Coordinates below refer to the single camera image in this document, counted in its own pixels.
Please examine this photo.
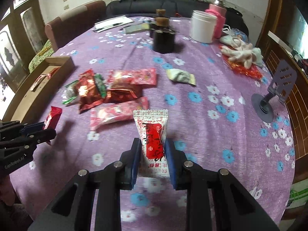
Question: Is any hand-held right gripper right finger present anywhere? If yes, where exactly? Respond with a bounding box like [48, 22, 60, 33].
[165, 138, 281, 231]

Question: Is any pink snack packet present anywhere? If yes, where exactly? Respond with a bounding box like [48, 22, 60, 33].
[106, 68, 157, 87]
[90, 97, 149, 132]

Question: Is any red gold foil bag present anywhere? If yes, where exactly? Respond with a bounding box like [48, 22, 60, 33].
[221, 44, 264, 80]

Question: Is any blue snack bag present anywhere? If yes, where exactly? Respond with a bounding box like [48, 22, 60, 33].
[223, 28, 248, 44]

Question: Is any white work glove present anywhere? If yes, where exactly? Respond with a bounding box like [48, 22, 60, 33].
[221, 43, 264, 69]
[220, 35, 248, 47]

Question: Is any black cylindrical container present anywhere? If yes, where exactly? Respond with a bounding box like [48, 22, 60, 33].
[150, 28, 177, 53]

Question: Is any black sofa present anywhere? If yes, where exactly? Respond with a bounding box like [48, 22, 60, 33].
[106, 0, 249, 36]

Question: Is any white red snack packet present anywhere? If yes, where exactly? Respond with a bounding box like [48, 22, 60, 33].
[133, 109, 169, 178]

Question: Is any white green bag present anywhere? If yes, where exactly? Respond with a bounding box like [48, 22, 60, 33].
[285, 180, 308, 207]

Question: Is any white plastic jar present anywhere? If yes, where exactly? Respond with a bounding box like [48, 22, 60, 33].
[190, 10, 218, 44]

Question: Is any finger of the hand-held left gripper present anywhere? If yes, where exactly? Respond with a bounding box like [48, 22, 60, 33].
[0, 128, 57, 151]
[0, 120, 48, 140]

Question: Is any white green snack packet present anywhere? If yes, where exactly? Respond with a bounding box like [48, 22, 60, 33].
[166, 69, 196, 86]

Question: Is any grey phone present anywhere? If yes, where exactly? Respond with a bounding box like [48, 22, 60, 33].
[125, 23, 151, 34]

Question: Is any white paper notebook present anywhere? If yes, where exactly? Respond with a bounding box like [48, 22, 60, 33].
[93, 15, 135, 32]

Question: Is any red white snack stick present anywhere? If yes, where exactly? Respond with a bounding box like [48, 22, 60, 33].
[30, 73, 52, 92]

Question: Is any green red snack packet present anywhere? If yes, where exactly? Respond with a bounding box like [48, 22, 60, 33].
[93, 73, 107, 99]

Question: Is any black pen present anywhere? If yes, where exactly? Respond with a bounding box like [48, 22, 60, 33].
[96, 23, 124, 31]

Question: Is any pink knit-covered bottle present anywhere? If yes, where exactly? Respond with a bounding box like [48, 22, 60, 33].
[204, 0, 228, 39]

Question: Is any dark red foil snack packet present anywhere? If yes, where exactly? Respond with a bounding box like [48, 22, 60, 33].
[103, 80, 142, 104]

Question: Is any brown wooden cabinet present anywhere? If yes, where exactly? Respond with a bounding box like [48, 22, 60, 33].
[256, 30, 308, 181]

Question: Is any brown chair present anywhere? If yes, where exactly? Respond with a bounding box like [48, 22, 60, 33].
[44, 0, 107, 52]

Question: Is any wooden glass door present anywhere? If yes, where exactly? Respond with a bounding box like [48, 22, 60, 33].
[0, 0, 47, 116]

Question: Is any cardboard box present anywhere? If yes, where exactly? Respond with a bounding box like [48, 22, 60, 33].
[2, 56, 74, 123]

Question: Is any green floral cushion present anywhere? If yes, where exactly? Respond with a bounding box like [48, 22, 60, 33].
[28, 40, 54, 73]

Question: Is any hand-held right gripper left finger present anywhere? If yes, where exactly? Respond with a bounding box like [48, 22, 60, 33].
[29, 138, 143, 231]

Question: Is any grey phone stand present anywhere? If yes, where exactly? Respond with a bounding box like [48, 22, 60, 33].
[251, 60, 298, 123]

